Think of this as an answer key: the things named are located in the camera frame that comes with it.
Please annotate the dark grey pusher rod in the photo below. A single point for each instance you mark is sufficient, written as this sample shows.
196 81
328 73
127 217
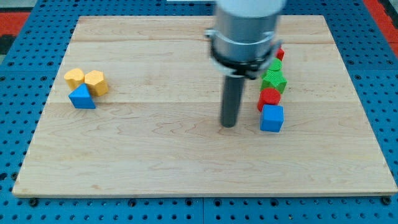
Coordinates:
231 100

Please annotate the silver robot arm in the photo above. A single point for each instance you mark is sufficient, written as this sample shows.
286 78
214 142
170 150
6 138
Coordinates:
242 46

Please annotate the red block behind arm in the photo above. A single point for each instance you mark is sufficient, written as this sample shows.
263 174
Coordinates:
280 54

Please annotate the blue cube block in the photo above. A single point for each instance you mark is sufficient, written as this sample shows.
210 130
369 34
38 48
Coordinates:
272 118

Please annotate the blue triangle block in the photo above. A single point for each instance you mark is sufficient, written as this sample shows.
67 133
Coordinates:
81 98

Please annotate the red cylinder block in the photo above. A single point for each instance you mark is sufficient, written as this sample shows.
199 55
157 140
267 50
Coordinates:
268 96

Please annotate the green star block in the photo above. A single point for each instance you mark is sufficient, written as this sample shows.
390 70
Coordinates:
274 79

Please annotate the green round block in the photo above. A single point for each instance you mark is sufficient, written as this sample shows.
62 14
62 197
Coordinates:
276 65

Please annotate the wooden board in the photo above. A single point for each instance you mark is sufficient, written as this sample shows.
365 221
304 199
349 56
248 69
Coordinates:
156 132

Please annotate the yellow hexagon block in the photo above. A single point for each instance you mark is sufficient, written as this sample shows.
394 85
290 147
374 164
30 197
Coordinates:
96 83

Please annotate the yellow heart block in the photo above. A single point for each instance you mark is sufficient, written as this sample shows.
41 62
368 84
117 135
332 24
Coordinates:
74 78

